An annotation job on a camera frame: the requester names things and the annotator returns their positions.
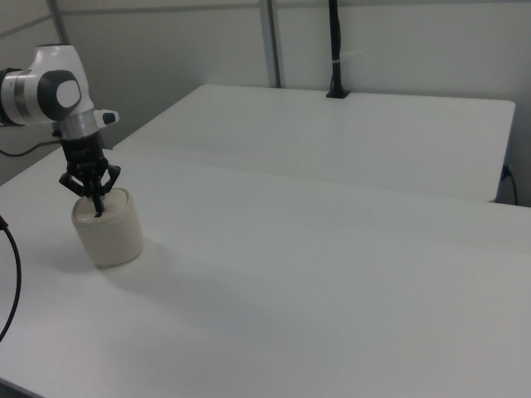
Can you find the grey metal partition post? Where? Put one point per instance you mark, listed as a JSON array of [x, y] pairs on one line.
[[60, 20], [271, 41]]

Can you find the black camera pole with base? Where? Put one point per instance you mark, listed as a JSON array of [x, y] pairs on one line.
[[337, 49]]

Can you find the cream plastic trash bin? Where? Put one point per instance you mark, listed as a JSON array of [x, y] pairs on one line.
[[110, 236]]

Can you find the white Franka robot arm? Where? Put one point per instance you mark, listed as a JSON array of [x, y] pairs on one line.
[[50, 91]]

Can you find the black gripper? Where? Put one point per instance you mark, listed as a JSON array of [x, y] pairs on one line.
[[85, 155]]

